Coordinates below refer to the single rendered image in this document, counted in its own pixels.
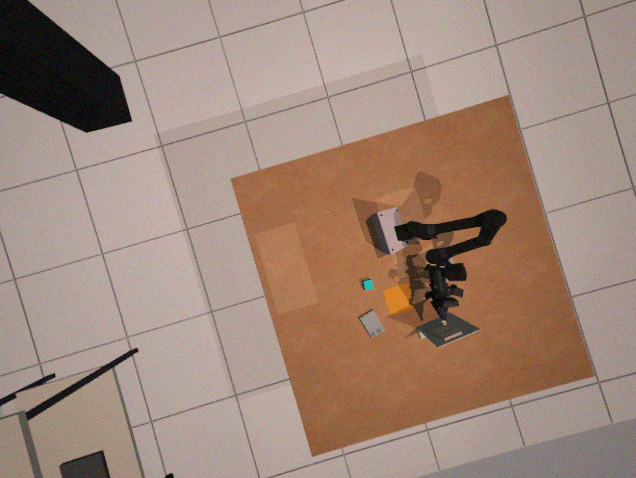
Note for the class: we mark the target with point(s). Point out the orange square mat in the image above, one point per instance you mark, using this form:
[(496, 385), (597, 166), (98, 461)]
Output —
[(398, 298)]

